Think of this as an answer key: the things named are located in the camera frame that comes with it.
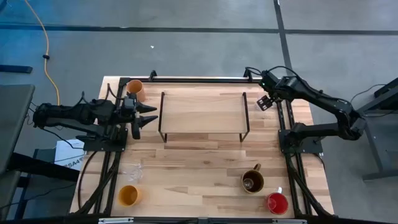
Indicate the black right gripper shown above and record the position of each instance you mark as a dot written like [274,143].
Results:
[272,93]

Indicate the black floor bar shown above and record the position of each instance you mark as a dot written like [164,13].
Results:
[15,68]

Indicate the silver metal bracket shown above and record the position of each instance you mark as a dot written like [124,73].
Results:
[115,220]
[289,221]

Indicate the black aluminium table frame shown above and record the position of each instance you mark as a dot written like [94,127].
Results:
[186,80]

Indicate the grey metal stand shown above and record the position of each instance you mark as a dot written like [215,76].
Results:
[379,149]

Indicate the dark metal furniture base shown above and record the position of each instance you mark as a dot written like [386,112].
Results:
[43,168]

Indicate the white paper box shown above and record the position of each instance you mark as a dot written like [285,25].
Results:
[66,152]

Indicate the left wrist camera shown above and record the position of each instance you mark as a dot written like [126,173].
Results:
[130,102]

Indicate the small clear glass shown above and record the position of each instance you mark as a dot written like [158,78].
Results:
[247,184]

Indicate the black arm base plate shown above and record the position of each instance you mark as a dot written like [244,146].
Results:
[306,146]
[105,144]

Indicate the mustard yellow cup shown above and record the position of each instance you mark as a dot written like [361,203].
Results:
[129,196]

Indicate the brown glazed mug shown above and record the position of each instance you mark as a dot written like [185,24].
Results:
[255,175]

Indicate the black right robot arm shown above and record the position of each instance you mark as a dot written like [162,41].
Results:
[326,99]

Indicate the terracotta orange cup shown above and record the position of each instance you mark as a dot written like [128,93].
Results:
[136,86]

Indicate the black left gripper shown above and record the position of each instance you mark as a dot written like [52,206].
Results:
[124,115]

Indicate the grey side table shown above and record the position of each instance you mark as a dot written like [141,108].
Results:
[15,118]

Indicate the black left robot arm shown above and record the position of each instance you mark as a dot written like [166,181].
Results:
[77,112]

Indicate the wooden shelf black metal frame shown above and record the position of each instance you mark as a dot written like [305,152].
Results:
[202,112]

